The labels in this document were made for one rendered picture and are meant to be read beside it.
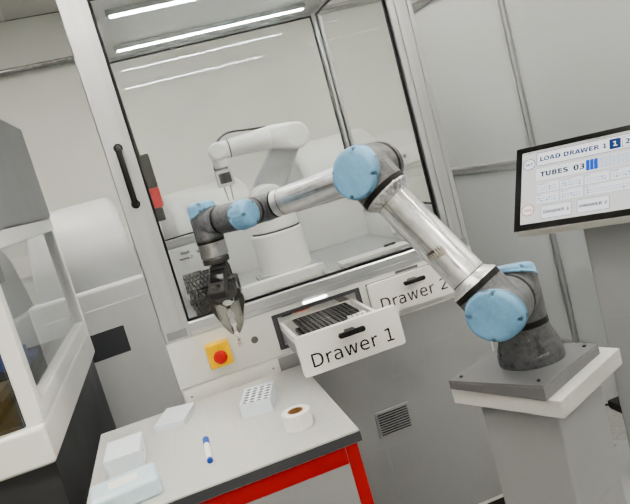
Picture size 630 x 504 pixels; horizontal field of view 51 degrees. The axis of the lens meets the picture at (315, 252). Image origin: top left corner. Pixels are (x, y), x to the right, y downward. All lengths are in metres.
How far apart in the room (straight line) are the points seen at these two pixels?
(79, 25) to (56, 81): 3.16
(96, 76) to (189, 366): 0.88
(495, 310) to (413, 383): 0.87
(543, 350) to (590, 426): 0.21
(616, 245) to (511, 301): 0.91
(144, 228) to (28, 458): 0.68
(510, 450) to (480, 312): 0.40
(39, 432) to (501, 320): 1.15
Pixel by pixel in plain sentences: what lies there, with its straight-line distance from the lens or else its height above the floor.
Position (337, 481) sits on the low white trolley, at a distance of 1.56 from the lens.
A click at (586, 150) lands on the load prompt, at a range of 2.24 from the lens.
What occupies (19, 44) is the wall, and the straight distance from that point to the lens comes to 5.23.
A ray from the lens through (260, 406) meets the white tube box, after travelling 1.75.
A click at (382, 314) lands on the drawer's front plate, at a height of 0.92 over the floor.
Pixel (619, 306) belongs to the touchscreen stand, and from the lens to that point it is 2.30.
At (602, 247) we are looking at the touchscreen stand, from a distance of 2.25.
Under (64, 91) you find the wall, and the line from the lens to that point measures 5.16.
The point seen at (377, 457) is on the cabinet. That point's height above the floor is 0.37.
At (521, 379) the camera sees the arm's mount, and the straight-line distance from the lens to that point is 1.50.
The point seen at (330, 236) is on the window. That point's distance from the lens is 2.05.
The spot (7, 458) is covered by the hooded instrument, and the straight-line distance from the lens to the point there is 1.86.
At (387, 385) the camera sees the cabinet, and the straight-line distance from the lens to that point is 2.18.
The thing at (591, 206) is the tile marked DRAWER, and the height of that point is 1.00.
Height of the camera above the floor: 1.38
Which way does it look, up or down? 9 degrees down
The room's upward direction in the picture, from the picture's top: 16 degrees counter-clockwise
